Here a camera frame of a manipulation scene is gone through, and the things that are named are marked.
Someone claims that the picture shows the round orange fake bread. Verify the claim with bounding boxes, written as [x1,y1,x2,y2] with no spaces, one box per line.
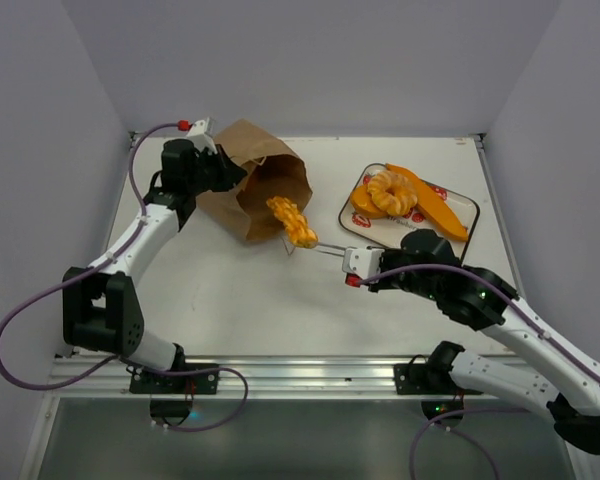
[349,185,387,219]

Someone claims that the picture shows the long orange fake baguette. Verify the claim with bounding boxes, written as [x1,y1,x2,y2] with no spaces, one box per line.
[385,164,469,242]

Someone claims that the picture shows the ring shaped fake doughnut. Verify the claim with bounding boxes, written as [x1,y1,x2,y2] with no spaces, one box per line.
[367,170,418,217]

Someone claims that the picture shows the brown paper bag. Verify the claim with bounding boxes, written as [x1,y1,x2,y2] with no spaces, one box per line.
[197,119,313,244]

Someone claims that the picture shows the metal tongs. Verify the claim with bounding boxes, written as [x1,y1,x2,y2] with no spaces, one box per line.
[312,240,386,259]

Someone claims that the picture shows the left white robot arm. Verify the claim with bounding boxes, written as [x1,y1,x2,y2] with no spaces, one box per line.
[62,138,247,393]

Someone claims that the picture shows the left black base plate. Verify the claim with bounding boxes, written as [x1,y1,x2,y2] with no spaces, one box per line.
[126,362,219,396]

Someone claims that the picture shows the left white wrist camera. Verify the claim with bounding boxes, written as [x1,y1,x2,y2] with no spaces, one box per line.
[186,117,217,153]

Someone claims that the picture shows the aluminium front rail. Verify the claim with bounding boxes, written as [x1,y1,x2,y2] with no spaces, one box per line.
[48,352,557,403]

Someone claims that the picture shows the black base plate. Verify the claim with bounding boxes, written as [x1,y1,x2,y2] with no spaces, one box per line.
[126,362,219,396]
[393,350,482,396]

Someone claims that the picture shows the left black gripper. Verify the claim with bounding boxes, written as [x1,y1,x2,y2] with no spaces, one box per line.
[186,144,247,196]

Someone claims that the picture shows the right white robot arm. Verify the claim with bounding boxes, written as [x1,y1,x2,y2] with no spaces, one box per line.
[360,230,600,455]

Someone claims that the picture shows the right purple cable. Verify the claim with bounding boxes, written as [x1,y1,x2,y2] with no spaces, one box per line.
[354,263,600,480]

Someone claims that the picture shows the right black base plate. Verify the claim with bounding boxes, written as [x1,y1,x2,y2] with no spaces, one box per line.
[393,350,482,396]

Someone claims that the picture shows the strawberry print tray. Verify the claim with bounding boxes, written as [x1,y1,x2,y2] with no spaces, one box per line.
[338,181,480,260]

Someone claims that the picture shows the twisted fake bread stick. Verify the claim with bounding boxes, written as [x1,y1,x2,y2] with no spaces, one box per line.
[266,196,319,249]

